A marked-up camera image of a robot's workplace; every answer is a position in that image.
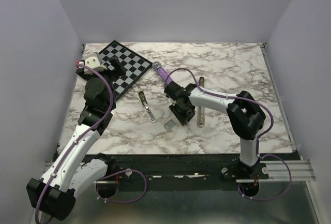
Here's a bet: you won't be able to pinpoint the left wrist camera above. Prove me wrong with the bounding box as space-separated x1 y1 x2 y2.
84 52 107 72

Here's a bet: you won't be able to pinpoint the black grey chessboard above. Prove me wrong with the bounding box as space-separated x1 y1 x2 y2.
99 40 152 101

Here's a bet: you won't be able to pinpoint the aluminium frame rail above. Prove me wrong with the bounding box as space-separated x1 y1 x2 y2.
29 160 318 224

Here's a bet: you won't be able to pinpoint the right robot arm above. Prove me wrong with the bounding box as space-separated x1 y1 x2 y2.
164 81 266 178

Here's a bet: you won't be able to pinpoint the grey green stapler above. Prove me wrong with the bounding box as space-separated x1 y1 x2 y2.
138 91 157 123

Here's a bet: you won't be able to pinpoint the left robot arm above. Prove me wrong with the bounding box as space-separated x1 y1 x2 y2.
26 55 126 223

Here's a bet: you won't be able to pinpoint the purple glitter microphone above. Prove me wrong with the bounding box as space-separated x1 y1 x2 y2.
152 61 172 87

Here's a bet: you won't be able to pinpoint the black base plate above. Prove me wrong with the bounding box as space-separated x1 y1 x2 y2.
53 153 269 193

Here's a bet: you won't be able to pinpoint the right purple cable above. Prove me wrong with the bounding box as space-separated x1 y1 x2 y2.
165 68 293 201

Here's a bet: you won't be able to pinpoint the grey staple strips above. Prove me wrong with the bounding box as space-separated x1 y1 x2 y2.
164 120 176 130

